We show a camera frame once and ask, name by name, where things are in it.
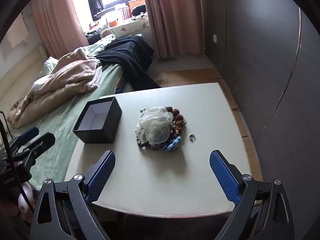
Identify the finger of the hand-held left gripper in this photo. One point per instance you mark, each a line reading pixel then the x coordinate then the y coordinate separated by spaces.
pixel 26 135
pixel 40 145

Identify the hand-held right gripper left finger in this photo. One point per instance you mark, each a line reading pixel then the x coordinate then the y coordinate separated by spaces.
pixel 102 177

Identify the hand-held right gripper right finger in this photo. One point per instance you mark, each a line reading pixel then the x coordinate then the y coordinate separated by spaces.
pixel 225 180

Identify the black square box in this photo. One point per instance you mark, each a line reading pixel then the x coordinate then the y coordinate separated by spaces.
pixel 100 135

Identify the clear plastic bag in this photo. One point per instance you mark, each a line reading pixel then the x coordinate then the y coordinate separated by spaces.
pixel 156 125

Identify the person's left hand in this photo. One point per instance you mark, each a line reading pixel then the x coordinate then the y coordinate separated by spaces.
pixel 26 197

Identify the beige duvet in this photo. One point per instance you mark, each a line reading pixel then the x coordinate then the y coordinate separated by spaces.
pixel 37 110

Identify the bed with green sheet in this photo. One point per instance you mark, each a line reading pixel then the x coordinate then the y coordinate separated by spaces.
pixel 62 120

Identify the beige headboard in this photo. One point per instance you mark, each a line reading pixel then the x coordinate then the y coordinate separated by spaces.
pixel 15 75

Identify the pink fleece blanket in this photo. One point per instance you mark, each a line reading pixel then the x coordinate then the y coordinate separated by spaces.
pixel 70 75

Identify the beige hanging cloth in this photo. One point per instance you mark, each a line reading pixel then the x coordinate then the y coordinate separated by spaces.
pixel 15 32

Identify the black knit blanket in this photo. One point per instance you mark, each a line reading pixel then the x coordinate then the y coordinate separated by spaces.
pixel 125 52

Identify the grey wardrobe door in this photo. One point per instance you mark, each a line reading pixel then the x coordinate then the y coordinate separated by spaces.
pixel 262 55

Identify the white container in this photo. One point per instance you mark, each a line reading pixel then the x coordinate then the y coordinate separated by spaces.
pixel 112 20

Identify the floral print cloth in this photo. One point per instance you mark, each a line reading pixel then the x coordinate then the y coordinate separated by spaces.
pixel 135 26

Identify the black round object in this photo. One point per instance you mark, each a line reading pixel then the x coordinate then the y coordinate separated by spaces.
pixel 137 10

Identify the orange box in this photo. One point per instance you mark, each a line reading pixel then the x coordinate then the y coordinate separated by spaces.
pixel 136 3

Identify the wall socket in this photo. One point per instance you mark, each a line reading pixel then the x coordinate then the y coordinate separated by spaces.
pixel 214 38

